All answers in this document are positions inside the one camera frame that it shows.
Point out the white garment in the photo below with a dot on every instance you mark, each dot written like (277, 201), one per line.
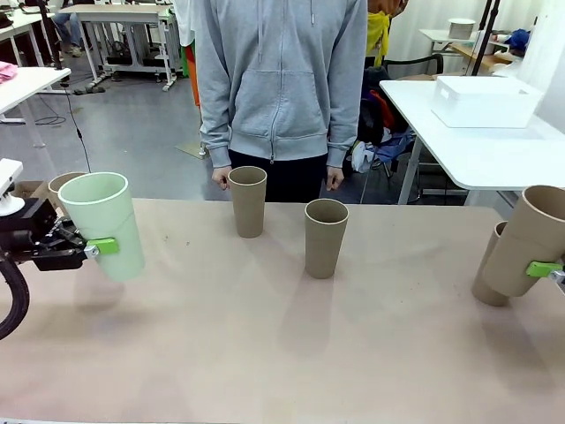
(185, 22)

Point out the black tripod pole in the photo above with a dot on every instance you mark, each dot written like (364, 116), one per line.
(485, 35)

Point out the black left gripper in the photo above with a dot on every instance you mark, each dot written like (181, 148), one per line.
(31, 247)

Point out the person in yellow top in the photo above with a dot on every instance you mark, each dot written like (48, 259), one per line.
(377, 35)

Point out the orange trousers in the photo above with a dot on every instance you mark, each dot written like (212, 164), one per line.
(195, 88)

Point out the black office chair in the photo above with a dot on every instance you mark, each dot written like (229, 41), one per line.
(415, 62)

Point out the person in grey hoodie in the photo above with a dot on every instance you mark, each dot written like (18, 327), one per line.
(282, 79)

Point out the green garment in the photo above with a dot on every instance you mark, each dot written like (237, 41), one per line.
(187, 59)

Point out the blue cap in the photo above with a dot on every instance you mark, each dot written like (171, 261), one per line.
(518, 37)

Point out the pale green cup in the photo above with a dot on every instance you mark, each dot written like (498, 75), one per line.
(108, 221)

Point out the round grey box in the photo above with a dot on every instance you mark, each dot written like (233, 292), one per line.
(461, 27)

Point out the flat mannequin stand base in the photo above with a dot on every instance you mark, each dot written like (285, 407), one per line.
(192, 148)

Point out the tall brown cup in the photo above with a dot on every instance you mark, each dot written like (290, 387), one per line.
(521, 238)
(326, 247)
(485, 282)
(56, 187)
(248, 207)

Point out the person's right forearm grey sleeve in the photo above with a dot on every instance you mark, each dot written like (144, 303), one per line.
(216, 132)

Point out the person's left hand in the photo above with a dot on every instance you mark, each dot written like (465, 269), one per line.
(334, 180)

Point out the large white side table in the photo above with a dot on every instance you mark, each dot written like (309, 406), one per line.
(485, 154)

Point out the white shelf desk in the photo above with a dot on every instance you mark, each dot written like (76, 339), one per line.
(441, 36)

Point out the white table with pink cloth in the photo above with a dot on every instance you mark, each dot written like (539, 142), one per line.
(31, 84)

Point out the pink cloth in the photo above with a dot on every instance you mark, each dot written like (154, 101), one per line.
(6, 71)

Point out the white metal-legged table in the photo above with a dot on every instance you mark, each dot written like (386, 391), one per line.
(115, 13)

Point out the seated person in jeans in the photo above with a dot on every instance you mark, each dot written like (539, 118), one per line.
(68, 26)

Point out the person's left forearm grey sleeve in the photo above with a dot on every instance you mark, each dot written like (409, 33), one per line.
(344, 132)

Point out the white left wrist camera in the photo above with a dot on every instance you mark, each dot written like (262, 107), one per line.
(9, 170)

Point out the person's right hand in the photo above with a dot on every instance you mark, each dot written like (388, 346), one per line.
(220, 179)

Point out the black stand pole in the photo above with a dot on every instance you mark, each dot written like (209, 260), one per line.
(50, 35)

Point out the white plastic basket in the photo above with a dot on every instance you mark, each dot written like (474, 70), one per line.
(481, 103)

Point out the pile of coloured clothes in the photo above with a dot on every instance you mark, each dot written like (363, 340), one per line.
(388, 146)

